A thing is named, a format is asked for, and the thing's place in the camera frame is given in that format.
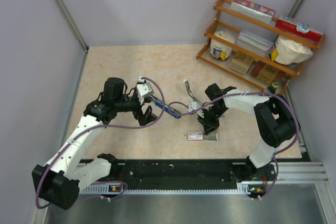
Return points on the red white wrap box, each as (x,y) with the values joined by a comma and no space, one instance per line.
(298,28)

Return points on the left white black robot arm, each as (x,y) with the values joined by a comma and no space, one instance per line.
(60,180)

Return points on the red foil roll box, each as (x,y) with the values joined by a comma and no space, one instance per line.
(253,10)

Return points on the green glass bottle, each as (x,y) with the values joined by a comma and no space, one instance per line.
(273,87)

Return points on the grey slotted cable duct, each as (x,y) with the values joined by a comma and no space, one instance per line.
(113,189)

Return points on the wooden three-tier shelf rack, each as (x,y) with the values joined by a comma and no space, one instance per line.
(256,60)

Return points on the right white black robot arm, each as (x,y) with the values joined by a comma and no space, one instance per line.
(275,122)

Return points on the dark brown cardboard box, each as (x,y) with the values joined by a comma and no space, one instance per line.
(266,73)

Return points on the small white stapler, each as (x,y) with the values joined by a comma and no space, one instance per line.
(190,95)

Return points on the blue metal stapler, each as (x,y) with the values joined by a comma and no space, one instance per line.
(171,111)

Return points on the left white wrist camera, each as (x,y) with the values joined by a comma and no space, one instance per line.
(144,90)

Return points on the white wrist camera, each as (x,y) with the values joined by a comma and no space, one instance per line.
(195,107)
(144,90)

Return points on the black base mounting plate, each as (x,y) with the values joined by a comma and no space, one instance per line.
(187,174)

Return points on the red white staple box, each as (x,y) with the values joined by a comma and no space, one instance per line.
(201,136)

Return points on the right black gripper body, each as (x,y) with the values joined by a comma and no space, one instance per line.
(212,116)

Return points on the aluminium frame rail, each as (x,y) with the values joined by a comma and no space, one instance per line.
(294,172)

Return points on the white jar with label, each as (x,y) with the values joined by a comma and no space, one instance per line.
(219,50)

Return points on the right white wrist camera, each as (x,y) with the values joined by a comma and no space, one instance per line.
(195,107)

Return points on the white bag with yellow label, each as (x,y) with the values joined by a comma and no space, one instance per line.
(286,51)

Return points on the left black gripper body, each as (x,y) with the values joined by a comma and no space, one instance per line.
(133,105)

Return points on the light brown cardboard box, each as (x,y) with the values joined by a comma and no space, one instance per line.
(241,62)

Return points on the silver grey long box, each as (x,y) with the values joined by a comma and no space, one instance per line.
(254,43)

